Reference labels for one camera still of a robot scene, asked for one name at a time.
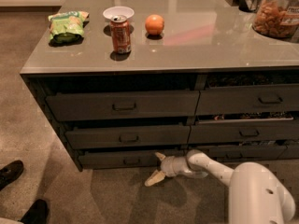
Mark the orange fruit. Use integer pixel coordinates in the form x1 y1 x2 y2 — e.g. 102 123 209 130
145 14 164 35

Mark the white bowl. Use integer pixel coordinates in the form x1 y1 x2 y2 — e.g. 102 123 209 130
103 7 135 21

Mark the grey drawer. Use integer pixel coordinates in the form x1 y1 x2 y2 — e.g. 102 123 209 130
65 125 190 149
196 84 299 115
77 148 186 170
189 119 299 144
196 146 286 162
46 91 199 121

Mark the orange soda can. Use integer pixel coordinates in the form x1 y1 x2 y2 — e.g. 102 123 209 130
110 15 131 54

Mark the clear jar of snacks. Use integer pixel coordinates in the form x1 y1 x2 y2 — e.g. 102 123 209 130
252 0 299 38

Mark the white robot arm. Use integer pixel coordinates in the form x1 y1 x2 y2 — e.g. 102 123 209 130
145 149 296 224

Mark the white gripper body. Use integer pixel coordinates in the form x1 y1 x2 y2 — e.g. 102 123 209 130
160 156 207 178

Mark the green chip bag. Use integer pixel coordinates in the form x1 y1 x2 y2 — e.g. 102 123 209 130
48 11 89 44

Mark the grey counter cabinet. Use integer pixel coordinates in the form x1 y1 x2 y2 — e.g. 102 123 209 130
21 0 299 160

